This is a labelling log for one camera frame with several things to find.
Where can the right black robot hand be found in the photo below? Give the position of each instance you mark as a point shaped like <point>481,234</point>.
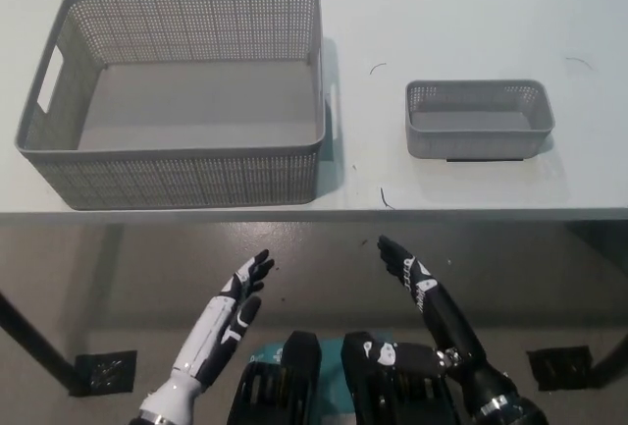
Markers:
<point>441,312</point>

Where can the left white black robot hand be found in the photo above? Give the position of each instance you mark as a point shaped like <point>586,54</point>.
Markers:
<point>216,327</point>

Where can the black tape patch on table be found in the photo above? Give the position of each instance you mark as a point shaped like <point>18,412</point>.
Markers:
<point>486,161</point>

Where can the black table leg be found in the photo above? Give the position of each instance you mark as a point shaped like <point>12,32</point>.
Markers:
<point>34,336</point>

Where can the black robot legs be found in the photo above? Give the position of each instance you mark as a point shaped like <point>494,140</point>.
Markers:
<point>329,361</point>

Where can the large gray perforated basket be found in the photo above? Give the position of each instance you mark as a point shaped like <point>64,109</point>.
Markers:
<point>196,179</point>

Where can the small gray perforated basket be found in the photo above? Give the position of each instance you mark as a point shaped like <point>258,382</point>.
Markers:
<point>471,143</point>

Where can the black ribbed robot body block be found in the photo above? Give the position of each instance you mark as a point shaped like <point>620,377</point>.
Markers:
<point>289,376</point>
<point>387,395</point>

